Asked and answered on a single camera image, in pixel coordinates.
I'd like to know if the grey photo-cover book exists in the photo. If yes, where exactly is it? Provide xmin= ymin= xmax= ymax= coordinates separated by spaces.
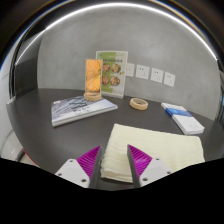
xmin=50 ymin=95 xmax=119 ymax=128

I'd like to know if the beige tape roll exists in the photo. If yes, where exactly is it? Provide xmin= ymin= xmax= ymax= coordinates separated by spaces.
xmin=129 ymin=97 xmax=149 ymax=111

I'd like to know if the white and blue book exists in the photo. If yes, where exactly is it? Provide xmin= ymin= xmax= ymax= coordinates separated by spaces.
xmin=160 ymin=102 xmax=206 ymax=136

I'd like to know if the orange sign on wooden base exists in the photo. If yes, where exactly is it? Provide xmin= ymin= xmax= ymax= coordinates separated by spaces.
xmin=83 ymin=58 xmax=103 ymax=102

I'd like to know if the white ceiling light strip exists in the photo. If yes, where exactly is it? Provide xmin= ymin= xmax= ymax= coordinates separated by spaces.
xmin=14 ymin=2 xmax=218 ymax=66

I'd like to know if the green menu in acrylic stand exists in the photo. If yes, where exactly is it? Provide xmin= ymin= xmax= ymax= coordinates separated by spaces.
xmin=95 ymin=50 xmax=129 ymax=99

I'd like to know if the white wall switch plate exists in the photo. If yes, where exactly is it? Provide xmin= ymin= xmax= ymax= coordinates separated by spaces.
xmin=125 ymin=62 xmax=136 ymax=78

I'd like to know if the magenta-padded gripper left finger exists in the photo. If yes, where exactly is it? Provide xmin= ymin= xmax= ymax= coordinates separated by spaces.
xmin=54 ymin=145 xmax=103 ymax=189

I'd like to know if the cream ribbed towel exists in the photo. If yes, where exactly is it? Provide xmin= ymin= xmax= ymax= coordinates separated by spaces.
xmin=99 ymin=123 xmax=206 ymax=184

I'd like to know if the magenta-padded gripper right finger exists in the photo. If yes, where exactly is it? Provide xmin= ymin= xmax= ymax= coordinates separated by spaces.
xmin=126 ymin=144 xmax=173 ymax=189

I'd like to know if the white wall socket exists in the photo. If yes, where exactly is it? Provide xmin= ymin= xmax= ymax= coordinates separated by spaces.
xmin=150 ymin=67 xmax=165 ymax=84
xmin=135 ymin=64 xmax=151 ymax=80
xmin=163 ymin=71 xmax=176 ymax=88

